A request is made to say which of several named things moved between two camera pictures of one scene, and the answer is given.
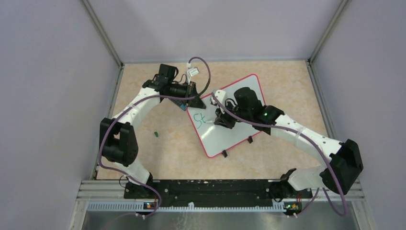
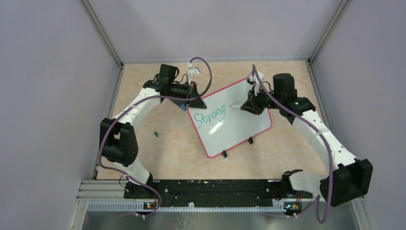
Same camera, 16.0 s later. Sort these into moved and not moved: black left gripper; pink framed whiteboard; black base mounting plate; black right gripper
Moved: black right gripper
Not moved: pink framed whiteboard; black left gripper; black base mounting plate
